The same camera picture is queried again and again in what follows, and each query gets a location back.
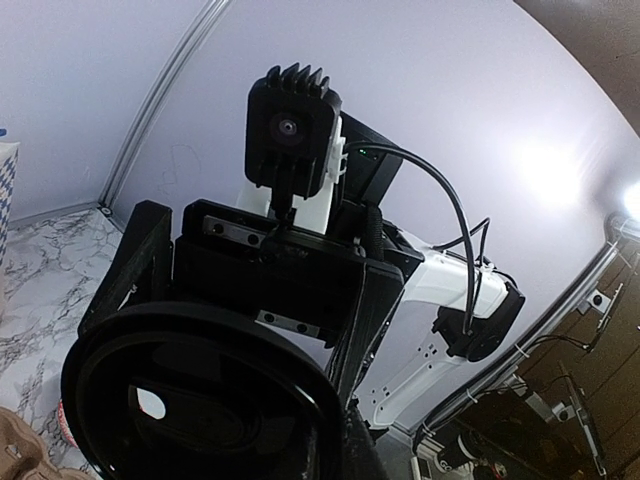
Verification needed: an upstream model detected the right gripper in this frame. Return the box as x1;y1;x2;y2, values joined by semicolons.
78;199;404;395

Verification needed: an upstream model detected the black cup lid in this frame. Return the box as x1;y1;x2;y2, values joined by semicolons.
61;302;343;479

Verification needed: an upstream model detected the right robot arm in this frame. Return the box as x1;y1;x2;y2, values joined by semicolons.
61;110;524;451

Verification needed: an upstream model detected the checkered paper takeout bag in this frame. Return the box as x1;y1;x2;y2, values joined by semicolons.
0;142;20;254

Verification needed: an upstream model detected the red patterned bowl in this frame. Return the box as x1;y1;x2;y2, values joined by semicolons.
56;401;78;448

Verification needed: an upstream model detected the cardboard cup carrier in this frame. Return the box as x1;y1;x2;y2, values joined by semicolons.
1;407;95;480

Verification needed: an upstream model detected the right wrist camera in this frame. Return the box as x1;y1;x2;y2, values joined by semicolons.
245;62;342;198

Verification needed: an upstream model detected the right aluminium frame post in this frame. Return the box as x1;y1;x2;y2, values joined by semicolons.
97;0;234;213

